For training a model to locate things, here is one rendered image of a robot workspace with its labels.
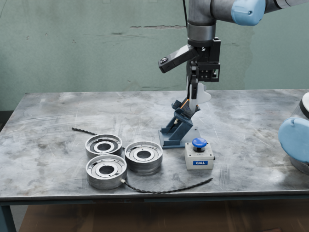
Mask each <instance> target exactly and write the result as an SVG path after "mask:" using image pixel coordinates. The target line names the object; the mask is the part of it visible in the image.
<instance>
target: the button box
mask: <svg viewBox="0 0 309 232"><path fill-rule="evenodd" d="M184 156H185V161H186V167H187V170H212V169H213V160H215V156H214V155H213V152H212V149H211V145H210V142H207V145H206V146H205V147H203V148H201V149H200V150H199V149H197V147H195V146H193V145H192V143H185V152H184Z"/></svg>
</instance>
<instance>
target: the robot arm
mask: <svg viewBox="0 0 309 232"><path fill-rule="evenodd" d="M306 2H309V0H189V9H188V29H187V37H188V44H187V45H185V46H184V47H182V48H180V49H178V50H176V51H175V52H173V53H171V54H170V55H168V56H166V57H164V58H162V59H161V60H159V61H158V65H159V69H160V70H161V72H162V73H166V72H168V71H170V70H172V69H173V68H175V67H177V66H179V65H180V64H182V63H184V62H186V61H187V64H186V72H187V73H186V92H187V98H189V107H190V109H191V111H192V112H193V113H194V112H195V108H196V105H197V104H201V103H204V102H207V101H209V100H210V99H211V95H210V94H208V93H206V92H205V90H206V85H203V84H202V83H200V81H204V82H219V74H220V63H219V56H220V46H221V41H220V40H219V38H218V37H215V34H216V23H217V20H220V21H225V22H230V23H235V24H238V25H241V26H255V25H257V24H258V23H259V21H261V19H262V18H263V15H264V14H266V13H270V12H274V11H277V10H281V9H284V8H287V7H291V6H295V5H299V4H302V3H306ZM216 70H218V78H216V77H217V74H216V73H215V71H216ZM278 139H279V141H280V144H281V147H282V148H283V150H284V151H285V152H286V153H287V154H288V155H289V156H290V160H291V163H292V164H293V166H294V167H295V168H297V169H298V170H299V171H301V172H303V173H305V174H307V175H309V93H306V94H305V95H304V96H303V97H302V99H301V100H300V102H299V104H298V105H297V107H296V108H295V110H294V112H293V113H292V114H291V116H290V117H289V118H287V119H286V120H284V122H283V123H282V125H281V126H280V128H279V131H278Z"/></svg>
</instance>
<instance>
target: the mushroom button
mask: <svg viewBox="0 0 309 232"><path fill-rule="evenodd" d="M192 145H193V146H195V147H197V149H199V150H200V149H201V148H203V147H205V146H206V145H207V141H206V140H205V139H204V138H195V139H193V141H192Z"/></svg>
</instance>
